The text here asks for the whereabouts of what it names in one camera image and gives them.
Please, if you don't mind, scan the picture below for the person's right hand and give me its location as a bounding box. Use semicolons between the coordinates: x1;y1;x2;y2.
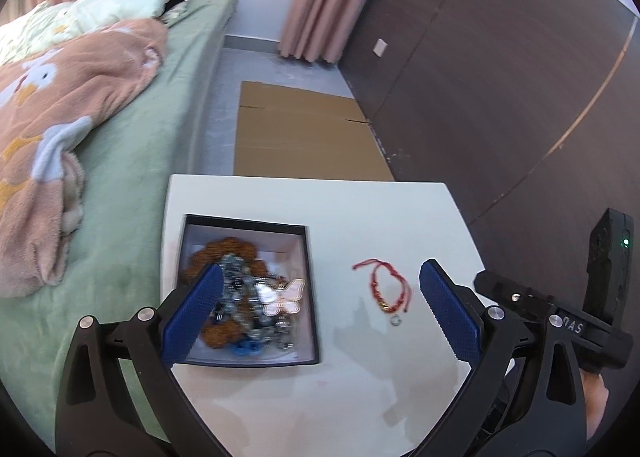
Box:
580;369;611;430

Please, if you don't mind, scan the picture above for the brown bead bracelet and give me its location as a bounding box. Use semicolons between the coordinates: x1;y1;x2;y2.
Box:
182;236;271;349

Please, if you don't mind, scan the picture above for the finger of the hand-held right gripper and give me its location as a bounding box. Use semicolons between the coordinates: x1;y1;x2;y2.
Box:
473;271;558;325

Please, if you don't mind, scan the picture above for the green bed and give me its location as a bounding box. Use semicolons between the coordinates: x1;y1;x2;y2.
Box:
0;0;238;448

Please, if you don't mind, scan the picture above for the dark brown wardrobe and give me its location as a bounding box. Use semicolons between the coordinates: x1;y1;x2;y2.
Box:
337;0;640;288

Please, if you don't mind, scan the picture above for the red string bracelet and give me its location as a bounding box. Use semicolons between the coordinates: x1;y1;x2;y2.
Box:
352;258;415;314

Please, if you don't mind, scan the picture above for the black gift box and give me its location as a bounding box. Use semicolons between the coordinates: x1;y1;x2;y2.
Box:
177;213;321;368

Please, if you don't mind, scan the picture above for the flat cardboard sheet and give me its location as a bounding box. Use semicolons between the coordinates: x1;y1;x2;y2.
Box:
233;80;396;182

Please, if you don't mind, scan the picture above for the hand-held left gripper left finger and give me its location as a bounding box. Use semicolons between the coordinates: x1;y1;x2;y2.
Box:
55;263;231;457

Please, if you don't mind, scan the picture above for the pink floral blanket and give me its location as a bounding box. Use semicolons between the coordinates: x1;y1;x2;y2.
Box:
0;17;168;299

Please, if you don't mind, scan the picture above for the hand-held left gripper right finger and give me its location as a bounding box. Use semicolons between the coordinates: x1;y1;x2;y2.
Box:
410;258;588;457

